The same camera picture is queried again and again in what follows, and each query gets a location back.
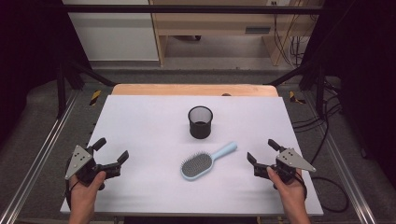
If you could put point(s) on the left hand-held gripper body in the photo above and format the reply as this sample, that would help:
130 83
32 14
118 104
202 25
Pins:
76 160

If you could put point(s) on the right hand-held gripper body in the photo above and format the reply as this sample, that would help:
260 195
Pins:
294 161

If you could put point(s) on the light blue hairbrush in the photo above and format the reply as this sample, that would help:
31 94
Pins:
196 166

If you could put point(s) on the black mesh cup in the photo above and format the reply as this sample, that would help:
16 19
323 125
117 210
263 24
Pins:
200 124

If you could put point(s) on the person's right hand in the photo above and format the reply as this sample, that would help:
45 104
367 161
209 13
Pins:
286 188

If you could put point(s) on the person's left hand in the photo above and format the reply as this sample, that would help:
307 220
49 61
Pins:
85 191

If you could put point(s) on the wooden table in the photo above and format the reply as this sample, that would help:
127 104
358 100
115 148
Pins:
186 89

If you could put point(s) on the black curtain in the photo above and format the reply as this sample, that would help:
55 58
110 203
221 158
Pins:
28 62
364 77

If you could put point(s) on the white cabinet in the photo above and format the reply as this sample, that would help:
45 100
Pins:
115 34

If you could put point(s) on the chair base with caster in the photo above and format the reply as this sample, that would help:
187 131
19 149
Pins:
197 37

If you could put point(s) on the wooden desk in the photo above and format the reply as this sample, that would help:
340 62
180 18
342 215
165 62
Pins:
218 25

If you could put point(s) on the aluminium floor rail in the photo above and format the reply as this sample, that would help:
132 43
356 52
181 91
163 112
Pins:
348 174
37 155

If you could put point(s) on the black upright frame post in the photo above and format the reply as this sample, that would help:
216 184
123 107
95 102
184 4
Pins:
320 90
61 90

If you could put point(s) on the black diagonal frame strut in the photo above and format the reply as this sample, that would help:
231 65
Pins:
90 73
289 74

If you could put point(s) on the black horizontal frame bar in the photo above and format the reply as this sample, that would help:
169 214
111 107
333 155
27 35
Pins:
186 9

